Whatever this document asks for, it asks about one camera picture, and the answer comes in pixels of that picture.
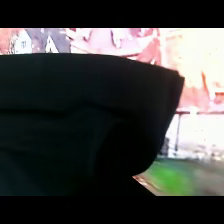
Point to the black garment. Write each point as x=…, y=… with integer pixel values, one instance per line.
x=83, y=116

